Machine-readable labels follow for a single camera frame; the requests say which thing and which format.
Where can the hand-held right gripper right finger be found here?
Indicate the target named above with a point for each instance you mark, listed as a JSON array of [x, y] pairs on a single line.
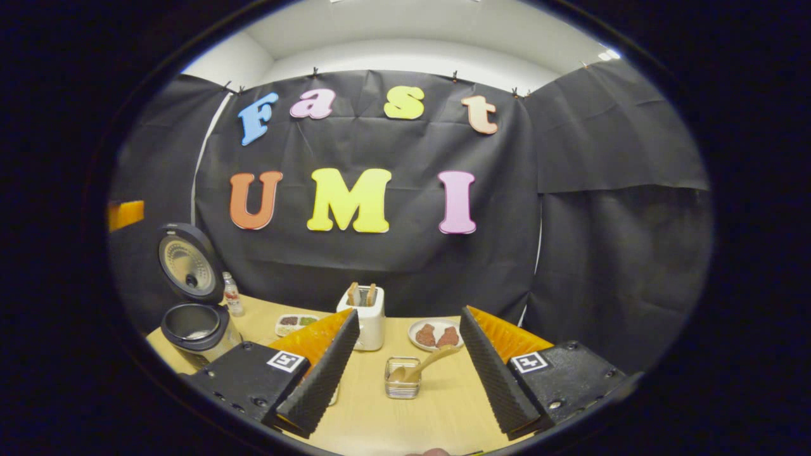
[[497, 380]]

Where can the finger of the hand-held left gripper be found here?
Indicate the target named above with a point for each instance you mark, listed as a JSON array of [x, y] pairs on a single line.
[[127, 215]]

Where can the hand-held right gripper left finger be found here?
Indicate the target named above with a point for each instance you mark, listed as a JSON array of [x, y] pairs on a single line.
[[320, 380]]

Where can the clear container of rice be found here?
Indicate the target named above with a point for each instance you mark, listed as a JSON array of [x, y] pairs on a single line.
[[334, 396]]

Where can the wooden spoon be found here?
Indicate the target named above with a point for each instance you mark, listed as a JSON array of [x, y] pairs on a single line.
[[431, 362]]

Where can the clear chopstick holder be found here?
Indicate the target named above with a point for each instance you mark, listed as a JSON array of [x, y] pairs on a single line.
[[402, 389]]

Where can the black rice cooker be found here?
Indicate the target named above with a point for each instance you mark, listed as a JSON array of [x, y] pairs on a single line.
[[196, 326]]

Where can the white divided dish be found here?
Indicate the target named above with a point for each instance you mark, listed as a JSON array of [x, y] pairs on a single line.
[[298, 323]]

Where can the brown meat piece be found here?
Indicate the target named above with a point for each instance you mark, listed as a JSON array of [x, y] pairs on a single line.
[[447, 337], [425, 335]]

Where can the white toaster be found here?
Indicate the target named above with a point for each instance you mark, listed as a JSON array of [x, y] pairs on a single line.
[[370, 329]]

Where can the white plate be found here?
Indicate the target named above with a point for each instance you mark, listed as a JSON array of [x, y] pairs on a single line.
[[437, 322]]

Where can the toast slice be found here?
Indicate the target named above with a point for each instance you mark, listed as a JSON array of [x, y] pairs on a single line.
[[352, 294], [371, 294]]

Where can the small clear bottle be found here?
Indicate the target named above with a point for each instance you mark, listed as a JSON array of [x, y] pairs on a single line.
[[232, 297]]

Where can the black backdrop cloth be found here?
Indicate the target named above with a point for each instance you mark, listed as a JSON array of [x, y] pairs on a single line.
[[393, 266]]

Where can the ceiling light panel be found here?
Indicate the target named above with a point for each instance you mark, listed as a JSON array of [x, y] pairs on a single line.
[[609, 55]]

